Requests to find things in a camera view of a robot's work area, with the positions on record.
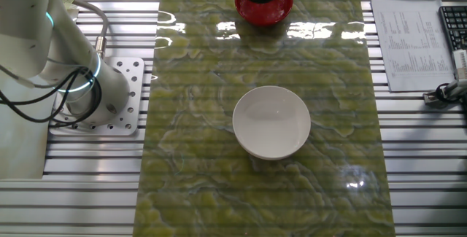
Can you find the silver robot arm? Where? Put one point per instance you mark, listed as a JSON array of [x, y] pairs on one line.
[[65, 47]]

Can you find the white bowl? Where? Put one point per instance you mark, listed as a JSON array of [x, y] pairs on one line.
[[271, 120]]

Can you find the red bowl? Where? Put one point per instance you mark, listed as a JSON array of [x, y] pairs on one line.
[[270, 14]]

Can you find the green marble pattern mat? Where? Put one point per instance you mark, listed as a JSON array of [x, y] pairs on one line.
[[204, 193]]

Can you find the printed table paper sheet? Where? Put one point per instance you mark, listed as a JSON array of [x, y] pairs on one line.
[[412, 54]]

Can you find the black keyboard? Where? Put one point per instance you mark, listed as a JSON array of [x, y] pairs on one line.
[[456, 25]]

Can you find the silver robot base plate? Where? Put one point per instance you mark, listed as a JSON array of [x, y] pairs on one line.
[[133, 84]]

